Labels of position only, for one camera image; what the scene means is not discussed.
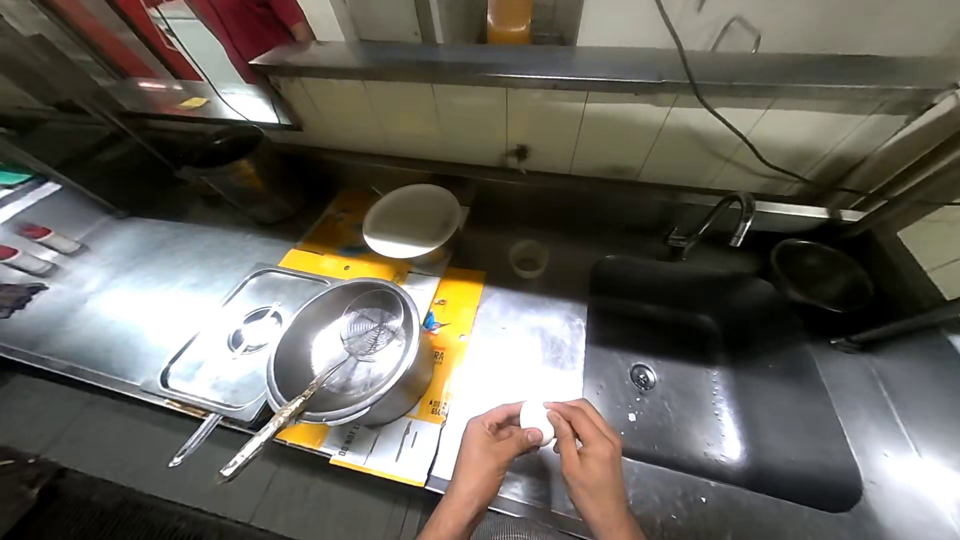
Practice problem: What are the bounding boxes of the person's right hand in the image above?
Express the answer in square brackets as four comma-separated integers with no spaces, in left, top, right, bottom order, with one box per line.
[545,398,624,519]

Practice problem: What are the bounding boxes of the person's left hand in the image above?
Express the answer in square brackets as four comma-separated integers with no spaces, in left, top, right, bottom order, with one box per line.
[453,401,544,513]

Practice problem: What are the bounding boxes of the white egg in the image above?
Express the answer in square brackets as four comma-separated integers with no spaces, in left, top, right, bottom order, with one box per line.
[520,399,557,449]

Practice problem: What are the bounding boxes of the person's left forearm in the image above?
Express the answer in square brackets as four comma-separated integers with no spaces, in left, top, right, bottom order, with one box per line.
[416,489,490,540]

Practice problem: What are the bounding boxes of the person's right forearm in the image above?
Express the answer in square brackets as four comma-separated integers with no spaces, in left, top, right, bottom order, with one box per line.
[582,505,648,540]

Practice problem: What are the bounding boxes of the person's body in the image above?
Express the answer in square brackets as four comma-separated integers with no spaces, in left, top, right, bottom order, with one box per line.
[470,510,577,540]

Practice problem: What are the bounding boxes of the large round steel pot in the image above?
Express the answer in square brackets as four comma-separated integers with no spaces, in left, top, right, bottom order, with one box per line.
[266,277,435,428]

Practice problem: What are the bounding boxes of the yellow white printed cardboard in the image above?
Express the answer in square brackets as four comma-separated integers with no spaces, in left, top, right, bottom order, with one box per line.
[274,189,487,488]

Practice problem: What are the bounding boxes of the steel sink basin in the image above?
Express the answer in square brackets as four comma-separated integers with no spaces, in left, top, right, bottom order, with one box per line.
[583,255,864,515]

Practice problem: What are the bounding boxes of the small pale round bowl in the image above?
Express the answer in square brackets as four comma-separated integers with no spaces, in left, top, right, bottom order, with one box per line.
[507,239,551,280]

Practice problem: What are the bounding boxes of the white oval plate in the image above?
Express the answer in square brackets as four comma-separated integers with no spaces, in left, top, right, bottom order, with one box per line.
[362,183,463,261]

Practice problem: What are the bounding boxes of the chrome curved faucet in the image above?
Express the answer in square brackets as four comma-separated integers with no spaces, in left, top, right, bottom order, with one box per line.
[665,191,757,261]

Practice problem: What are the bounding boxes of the dark round metal bowl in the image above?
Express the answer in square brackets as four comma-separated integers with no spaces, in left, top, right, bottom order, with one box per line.
[770,238,876,314]

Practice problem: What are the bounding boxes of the rectangular steel pan lid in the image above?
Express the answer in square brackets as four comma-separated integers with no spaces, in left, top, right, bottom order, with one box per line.
[142,263,342,423]

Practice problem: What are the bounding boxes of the grey metal pipe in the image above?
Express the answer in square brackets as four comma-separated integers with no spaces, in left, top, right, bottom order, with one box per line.
[829,298,960,355]

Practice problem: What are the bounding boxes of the dark cylindrical bin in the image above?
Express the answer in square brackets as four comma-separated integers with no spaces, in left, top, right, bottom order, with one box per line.
[177,124,305,225]

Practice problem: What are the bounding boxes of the orange container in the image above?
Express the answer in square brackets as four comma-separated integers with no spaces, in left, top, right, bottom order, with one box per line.
[486,0,534,45]

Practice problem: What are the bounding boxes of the white bottle with red cap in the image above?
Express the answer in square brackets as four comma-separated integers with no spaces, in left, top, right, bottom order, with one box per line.
[16,222,85,257]
[0,244,58,278]

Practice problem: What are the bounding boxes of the dark crumpled cloth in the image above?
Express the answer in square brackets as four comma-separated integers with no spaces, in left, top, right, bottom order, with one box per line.
[0,282,49,320]

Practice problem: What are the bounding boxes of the wire skimmer with long handle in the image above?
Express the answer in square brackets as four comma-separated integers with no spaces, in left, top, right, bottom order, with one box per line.
[217,289,406,485]

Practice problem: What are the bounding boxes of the steel utensil handle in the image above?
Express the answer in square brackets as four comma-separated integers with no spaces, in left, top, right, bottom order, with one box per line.
[168,412,225,469]

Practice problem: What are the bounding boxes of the long black cable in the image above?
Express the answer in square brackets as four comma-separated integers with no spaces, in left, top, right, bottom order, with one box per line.
[654,0,960,207]

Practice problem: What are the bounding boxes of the steel wall ledge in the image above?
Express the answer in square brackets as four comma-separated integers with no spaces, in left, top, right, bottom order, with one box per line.
[249,41,960,115]

